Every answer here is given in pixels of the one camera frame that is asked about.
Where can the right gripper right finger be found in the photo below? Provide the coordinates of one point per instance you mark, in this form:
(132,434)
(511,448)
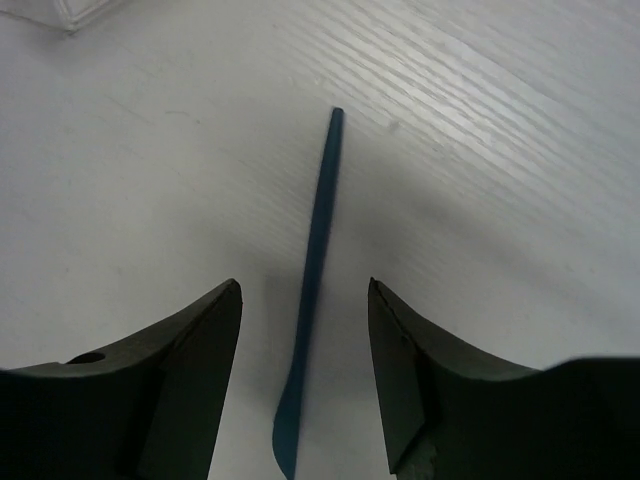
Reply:
(450,410)

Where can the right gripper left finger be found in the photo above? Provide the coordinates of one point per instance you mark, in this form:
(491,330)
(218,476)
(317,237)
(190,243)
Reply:
(145,407)

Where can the blue plastic knife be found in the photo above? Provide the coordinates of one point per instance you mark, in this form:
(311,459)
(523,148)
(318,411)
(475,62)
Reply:
(287,419)

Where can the clear container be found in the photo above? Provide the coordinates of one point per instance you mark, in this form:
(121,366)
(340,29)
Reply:
(63,15)

